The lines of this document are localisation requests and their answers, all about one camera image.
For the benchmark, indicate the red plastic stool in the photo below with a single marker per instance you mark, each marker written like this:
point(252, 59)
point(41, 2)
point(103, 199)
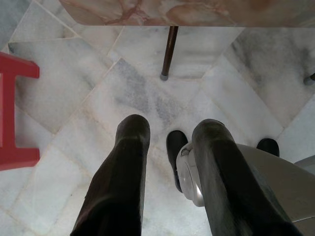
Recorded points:
point(7, 98)

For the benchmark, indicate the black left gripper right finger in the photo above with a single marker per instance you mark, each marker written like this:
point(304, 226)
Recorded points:
point(233, 186)

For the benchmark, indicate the dark metal table leg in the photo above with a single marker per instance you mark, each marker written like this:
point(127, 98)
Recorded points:
point(168, 54)

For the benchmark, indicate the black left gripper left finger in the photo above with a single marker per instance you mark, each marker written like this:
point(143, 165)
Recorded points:
point(118, 177)

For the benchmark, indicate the marble pattern table board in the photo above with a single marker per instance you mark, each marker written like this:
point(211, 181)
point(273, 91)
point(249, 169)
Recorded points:
point(187, 11)

